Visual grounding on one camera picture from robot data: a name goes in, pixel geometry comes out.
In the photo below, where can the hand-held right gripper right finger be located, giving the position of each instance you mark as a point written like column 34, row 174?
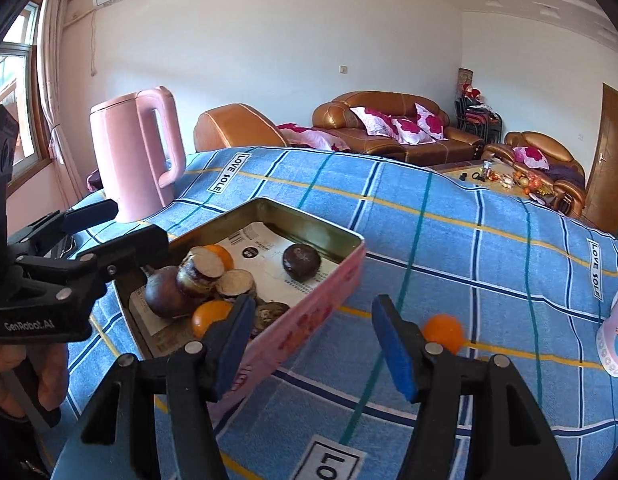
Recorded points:
column 396, row 357

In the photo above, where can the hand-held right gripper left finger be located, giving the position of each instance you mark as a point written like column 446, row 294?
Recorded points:
column 234, row 347

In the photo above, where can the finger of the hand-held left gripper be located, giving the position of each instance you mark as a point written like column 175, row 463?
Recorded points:
column 134, row 250
column 89, row 212

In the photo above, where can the orange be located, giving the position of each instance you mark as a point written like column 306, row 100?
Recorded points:
column 223, row 256
column 209, row 317
column 444, row 332

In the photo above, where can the smooth purple passion fruit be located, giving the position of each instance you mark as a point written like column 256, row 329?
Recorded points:
column 164, row 297

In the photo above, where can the pink metal tin box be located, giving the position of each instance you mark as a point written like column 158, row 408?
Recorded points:
column 314, row 320

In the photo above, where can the person's left forearm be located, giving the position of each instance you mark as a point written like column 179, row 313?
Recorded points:
column 9, row 442

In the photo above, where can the person's left hand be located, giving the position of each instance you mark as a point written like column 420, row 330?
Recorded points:
column 50, row 370

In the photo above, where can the pink electric kettle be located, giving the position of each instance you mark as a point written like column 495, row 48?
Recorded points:
column 124, row 160

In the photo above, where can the blue plaid blanket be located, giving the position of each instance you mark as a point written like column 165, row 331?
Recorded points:
column 439, row 260

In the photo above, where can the window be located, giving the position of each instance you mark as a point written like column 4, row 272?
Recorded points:
column 14, row 85

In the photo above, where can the orange leather armchair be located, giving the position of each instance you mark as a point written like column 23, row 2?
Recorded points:
column 234, row 130

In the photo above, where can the wooden coffee table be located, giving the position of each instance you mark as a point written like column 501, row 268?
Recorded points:
column 454, row 170

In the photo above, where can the pink floral cushion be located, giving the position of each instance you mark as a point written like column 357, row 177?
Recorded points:
column 309, row 137

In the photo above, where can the pile of table snacks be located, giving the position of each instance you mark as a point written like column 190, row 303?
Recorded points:
column 524, row 182

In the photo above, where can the pink cartoon plastic cup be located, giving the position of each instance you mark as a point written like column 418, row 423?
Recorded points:
column 616, row 340

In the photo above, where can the white pillow red floral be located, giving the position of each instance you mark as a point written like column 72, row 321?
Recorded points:
column 531, row 157
column 374, row 121
column 411, row 130
column 431, row 120

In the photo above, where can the purple throw blanket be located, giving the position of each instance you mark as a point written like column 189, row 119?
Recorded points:
column 564, row 175

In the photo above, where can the brown leather sofa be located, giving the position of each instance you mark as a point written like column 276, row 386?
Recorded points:
column 339, row 110

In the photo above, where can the stacked dark chairs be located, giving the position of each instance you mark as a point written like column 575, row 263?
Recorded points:
column 479, row 120

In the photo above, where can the brown leather armchair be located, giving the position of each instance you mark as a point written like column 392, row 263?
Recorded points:
column 534, row 141

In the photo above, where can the red stuffed toy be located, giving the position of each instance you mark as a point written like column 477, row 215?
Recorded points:
column 470, row 91

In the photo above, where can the patterned tall cylinder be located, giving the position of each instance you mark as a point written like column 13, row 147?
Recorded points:
column 465, row 76

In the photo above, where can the brown wooden door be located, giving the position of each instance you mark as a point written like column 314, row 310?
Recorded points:
column 609, row 160

